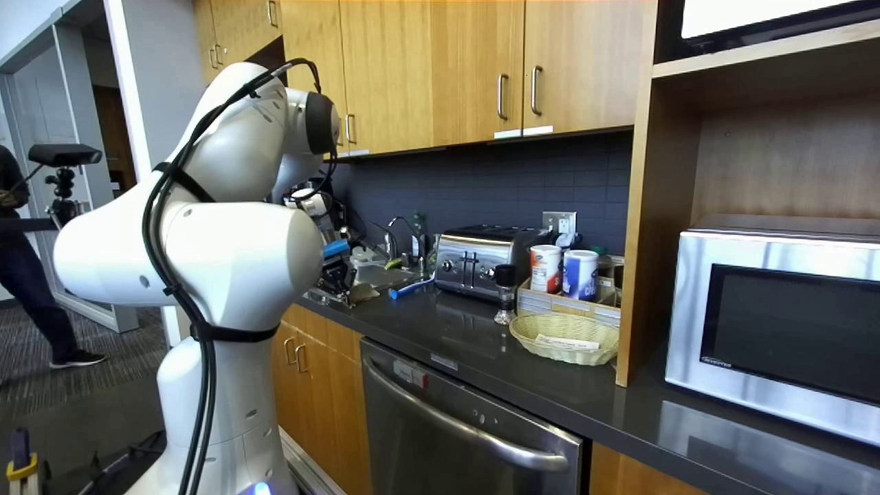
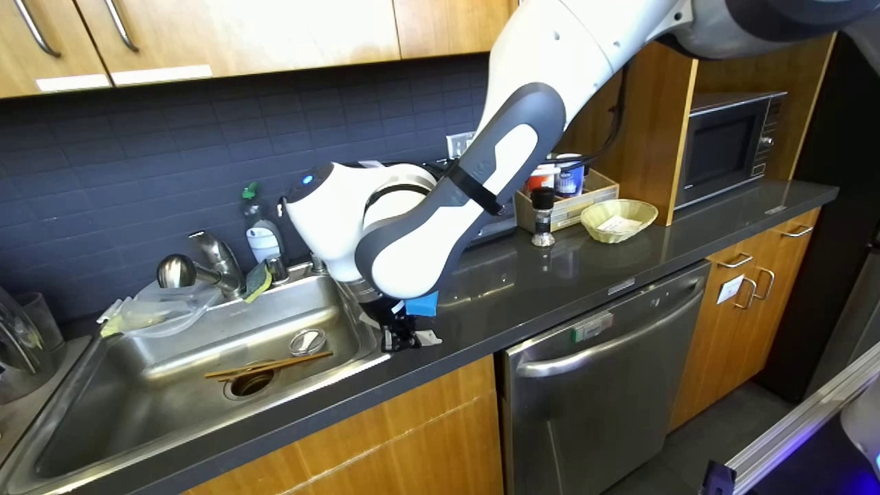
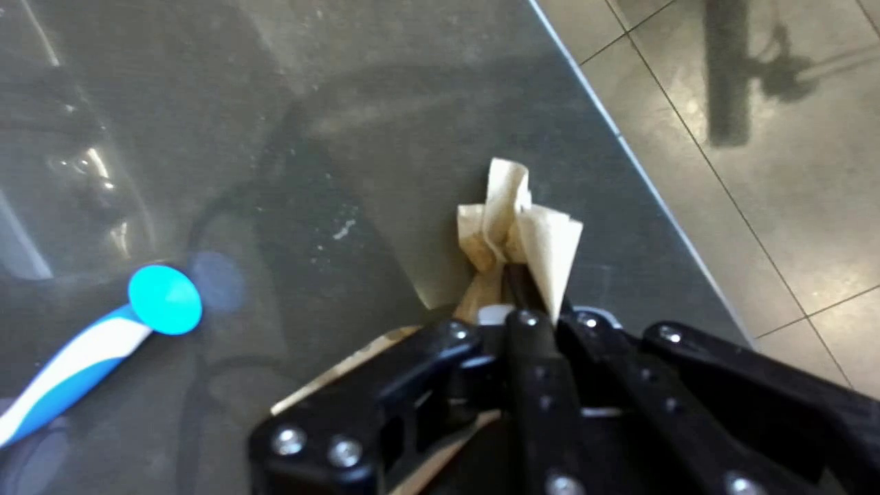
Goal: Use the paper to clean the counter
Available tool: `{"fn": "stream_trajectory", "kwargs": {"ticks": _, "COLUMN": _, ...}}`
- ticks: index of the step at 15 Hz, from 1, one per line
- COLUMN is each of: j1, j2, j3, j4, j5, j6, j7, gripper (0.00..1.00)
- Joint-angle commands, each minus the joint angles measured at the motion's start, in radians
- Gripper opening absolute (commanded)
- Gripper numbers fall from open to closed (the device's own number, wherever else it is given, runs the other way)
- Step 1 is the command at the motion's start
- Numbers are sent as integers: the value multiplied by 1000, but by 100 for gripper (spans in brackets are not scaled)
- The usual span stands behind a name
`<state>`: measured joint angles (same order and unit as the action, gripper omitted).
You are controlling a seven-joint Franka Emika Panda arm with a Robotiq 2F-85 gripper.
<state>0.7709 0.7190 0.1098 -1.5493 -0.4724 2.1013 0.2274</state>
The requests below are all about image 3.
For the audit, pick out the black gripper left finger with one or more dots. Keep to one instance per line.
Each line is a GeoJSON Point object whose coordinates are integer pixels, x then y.
{"type": "Point", "coordinates": [537, 403]}

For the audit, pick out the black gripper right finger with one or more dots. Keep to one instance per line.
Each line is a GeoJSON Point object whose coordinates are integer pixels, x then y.
{"type": "Point", "coordinates": [660, 414]}

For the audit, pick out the blue white dish brush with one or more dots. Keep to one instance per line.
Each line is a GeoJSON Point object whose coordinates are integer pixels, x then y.
{"type": "Point", "coordinates": [166, 298]}

